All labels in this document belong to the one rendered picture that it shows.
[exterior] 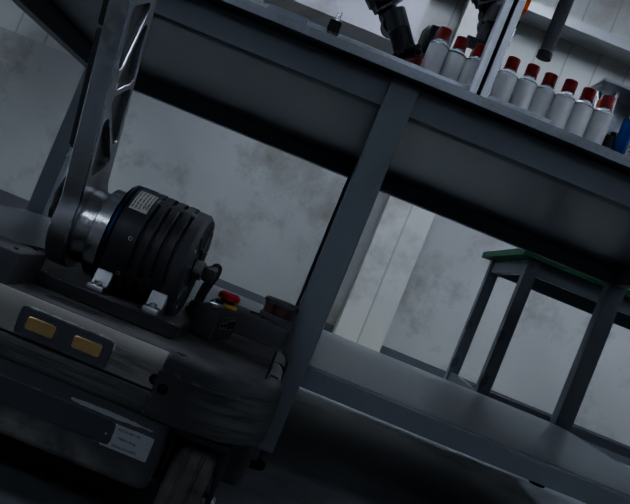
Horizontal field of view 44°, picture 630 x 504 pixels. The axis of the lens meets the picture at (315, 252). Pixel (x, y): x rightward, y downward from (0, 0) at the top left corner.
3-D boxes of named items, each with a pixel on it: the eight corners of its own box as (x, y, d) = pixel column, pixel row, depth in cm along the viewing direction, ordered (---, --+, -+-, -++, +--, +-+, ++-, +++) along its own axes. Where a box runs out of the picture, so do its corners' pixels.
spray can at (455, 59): (431, 116, 200) (461, 43, 201) (446, 118, 196) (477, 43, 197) (419, 107, 197) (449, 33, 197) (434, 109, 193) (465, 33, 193)
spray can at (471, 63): (463, 127, 198) (493, 52, 198) (460, 120, 193) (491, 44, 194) (444, 121, 200) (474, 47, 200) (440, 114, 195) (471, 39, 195)
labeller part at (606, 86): (634, 108, 212) (636, 105, 212) (652, 99, 201) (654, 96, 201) (588, 89, 212) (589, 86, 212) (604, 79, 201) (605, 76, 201)
